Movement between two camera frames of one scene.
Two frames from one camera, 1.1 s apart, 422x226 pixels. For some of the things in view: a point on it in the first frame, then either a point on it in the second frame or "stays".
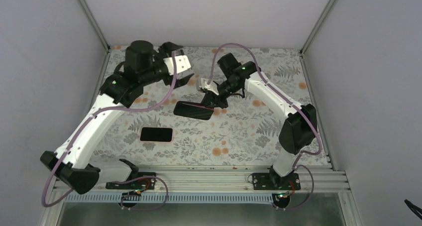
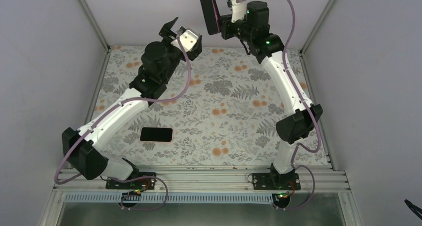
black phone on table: [156, 134] stays
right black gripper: [211, 97] to [226, 34]
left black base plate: [148, 183] stays
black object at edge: [414, 209] stays
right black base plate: [270, 181] stays
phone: [193, 110] to [210, 11]
